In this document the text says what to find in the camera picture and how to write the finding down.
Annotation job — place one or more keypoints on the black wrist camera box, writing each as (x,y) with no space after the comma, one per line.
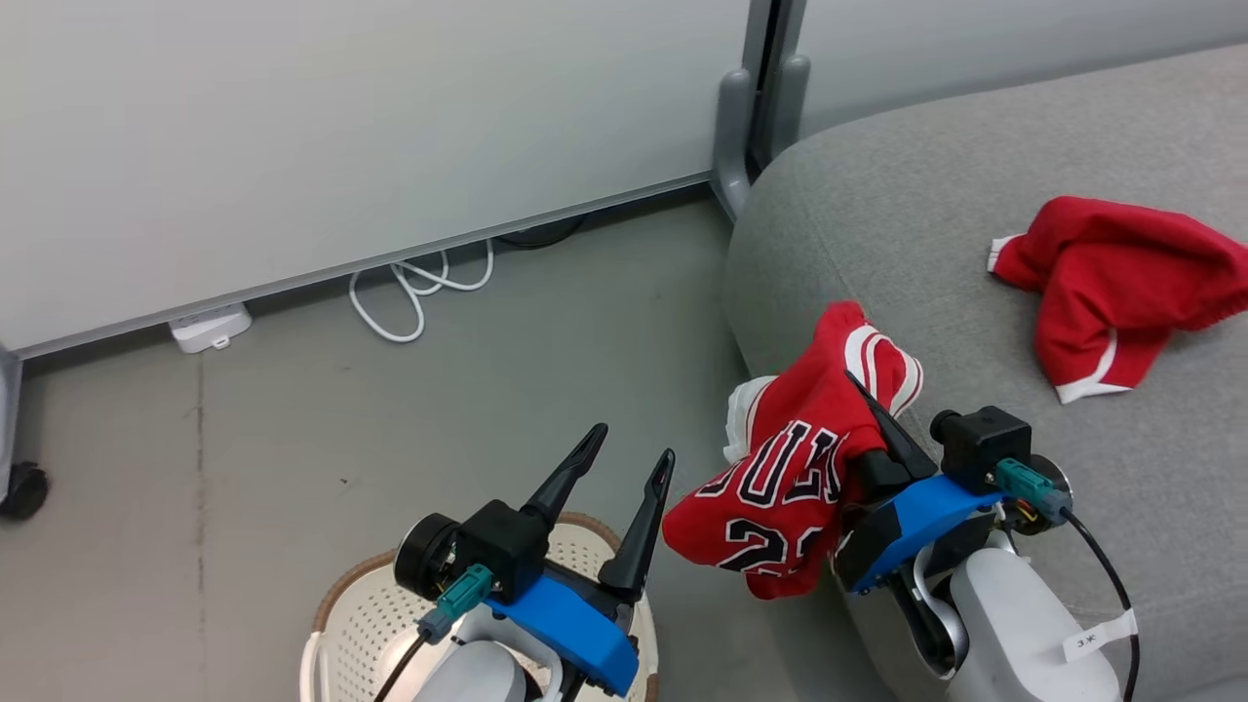
(502,546)
(980,448)

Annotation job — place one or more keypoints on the white perforated laundry basket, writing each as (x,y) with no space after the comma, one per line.
(361,604)

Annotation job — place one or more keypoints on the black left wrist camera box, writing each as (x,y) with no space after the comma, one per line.
(502,546)

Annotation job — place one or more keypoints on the small white partition panel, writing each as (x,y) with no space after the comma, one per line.
(975,49)

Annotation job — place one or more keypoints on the red basketball jersey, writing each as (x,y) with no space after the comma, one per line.
(780,468)

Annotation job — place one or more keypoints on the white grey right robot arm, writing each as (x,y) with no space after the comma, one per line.
(1004,634)

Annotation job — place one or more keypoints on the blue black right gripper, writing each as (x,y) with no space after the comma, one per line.
(926,512)

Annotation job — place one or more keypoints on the grey partition foot with caster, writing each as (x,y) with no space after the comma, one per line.
(8,419)

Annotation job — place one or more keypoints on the white power strip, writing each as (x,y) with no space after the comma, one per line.
(210,328)

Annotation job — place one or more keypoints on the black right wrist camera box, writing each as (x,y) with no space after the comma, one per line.
(980,448)

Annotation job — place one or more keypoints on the red shorts white trim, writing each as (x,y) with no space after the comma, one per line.
(1121,273)

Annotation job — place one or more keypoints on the grey fabric sofa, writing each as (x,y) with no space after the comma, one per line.
(1024,244)

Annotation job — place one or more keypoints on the large white partition panel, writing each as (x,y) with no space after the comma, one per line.
(341,127)

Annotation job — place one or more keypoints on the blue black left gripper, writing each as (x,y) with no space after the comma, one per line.
(585,629)

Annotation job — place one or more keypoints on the black caster wheel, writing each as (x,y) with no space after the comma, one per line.
(24,490)

